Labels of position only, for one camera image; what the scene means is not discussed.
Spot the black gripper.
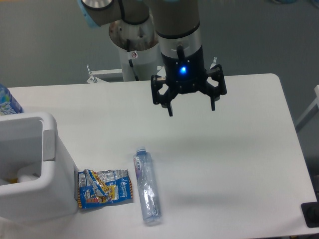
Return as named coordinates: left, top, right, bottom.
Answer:
left=151, top=45, right=227, bottom=117

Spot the white metal frame leg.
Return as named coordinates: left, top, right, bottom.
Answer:
left=295, top=85, right=319, bottom=133

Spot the white table frame bracket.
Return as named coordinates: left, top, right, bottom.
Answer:
left=86, top=65, right=123, bottom=84

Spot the blue crumpled snack wrapper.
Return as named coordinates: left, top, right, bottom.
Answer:
left=77, top=169, right=133, bottom=209

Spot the black table clamp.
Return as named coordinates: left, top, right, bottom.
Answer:
left=301, top=202, right=319, bottom=228

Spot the white trash can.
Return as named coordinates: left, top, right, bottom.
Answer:
left=0, top=112, right=78, bottom=222

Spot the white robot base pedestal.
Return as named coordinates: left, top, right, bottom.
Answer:
left=109, top=15, right=160, bottom=82

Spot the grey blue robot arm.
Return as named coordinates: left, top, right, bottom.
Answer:
left=79, top=0, right=227, bottom=115

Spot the trash inside bin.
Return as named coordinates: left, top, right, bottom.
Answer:
left=0, top=167, right=40, bottom=186

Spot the blue labelled bottle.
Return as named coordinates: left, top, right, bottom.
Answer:
left=0, top=84, right=24, bottom=116

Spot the clear plastic water bottle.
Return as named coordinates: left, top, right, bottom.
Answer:
left=133, top=146, right=162, bottom=226

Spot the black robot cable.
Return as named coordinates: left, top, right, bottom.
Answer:
left=126, top=38, right=140, bottom=82

